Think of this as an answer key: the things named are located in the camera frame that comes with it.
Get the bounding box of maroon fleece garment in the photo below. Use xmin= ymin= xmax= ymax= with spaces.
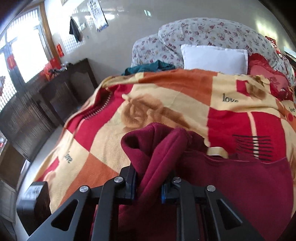
xmin=118 ymin=123 xmax=293 ymax=240

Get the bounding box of dark wooden side table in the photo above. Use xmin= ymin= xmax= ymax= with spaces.
xmin=1 ymin=58 xmax=98 ymax=161

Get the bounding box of orange red patterned blanket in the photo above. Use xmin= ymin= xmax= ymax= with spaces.
xmin=35 ymin=69 xmax=295 ymax=211

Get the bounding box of red box on table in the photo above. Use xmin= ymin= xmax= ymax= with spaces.
xmin=43 ymin=57 xmax=61 ymax=81

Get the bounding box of teal garment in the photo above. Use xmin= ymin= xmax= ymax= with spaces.
xmin=122 ymin=60 xmax=176 ymax=76

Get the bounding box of white pillow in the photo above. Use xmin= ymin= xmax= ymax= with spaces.
xmin=181 ymin=44 xmax=248 ymax=75

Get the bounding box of red heart cushion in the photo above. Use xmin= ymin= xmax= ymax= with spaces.
xmin=248 ymin=53 xmax=293 ymax=101

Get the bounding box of floral quilt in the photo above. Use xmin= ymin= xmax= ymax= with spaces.
xmin=131 ymin=18 xmax=295 ymax=86

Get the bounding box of window with wooden frame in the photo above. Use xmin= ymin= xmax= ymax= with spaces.
xmin=1 ymin=1 xmax=55 ymax=109

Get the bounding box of dark cloth hanging on wall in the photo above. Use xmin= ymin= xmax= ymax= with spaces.
xmin=69 ymin=17 xmax=83 ymax=43

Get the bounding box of wall calendar poster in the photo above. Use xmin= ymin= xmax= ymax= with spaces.
xmin=87 ymin=0 xmax=108 ymax=32

